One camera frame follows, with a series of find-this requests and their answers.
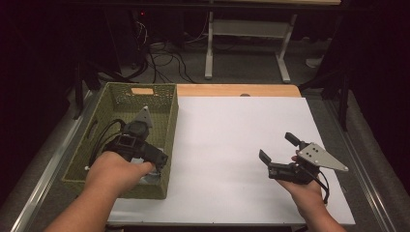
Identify right hand-held gripper black cable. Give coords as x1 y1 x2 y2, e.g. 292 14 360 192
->
306 167 331 206

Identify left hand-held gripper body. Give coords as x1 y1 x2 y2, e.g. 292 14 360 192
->
102 105 169 169

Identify metal table edge rail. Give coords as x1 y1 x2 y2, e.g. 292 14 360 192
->
10 91 100 232
322 96 398 232

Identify white paper sheet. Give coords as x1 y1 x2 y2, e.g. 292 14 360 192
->
106 96 356 226

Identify person's right hand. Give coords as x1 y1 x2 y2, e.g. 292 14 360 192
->
277 156 327 215

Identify person's left hand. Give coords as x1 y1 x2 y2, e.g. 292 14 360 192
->
84 151 156 199

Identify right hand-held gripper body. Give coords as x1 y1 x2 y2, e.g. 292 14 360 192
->
267 141 350 186

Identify black floor cables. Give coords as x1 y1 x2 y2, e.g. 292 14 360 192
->
128 18 198 85

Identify black metal stand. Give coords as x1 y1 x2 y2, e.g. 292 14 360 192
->
298 62 353 132
71 59 131 121

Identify green woven basket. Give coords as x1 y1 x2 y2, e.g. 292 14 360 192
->
61 81 180 200

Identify silver foil packet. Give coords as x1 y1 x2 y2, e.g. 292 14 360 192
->
138 157 162 186

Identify hand-held gripper black cable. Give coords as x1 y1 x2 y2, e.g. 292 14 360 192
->
306 167 331 206
88 118 128 167

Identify white metal desk frame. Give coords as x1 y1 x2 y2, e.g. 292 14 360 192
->
204 11 299 84

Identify left hand-held gripper black cable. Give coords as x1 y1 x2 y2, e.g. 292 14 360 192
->
88 118 128 167

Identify small white object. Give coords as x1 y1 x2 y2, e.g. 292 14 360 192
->
305 54 325 69

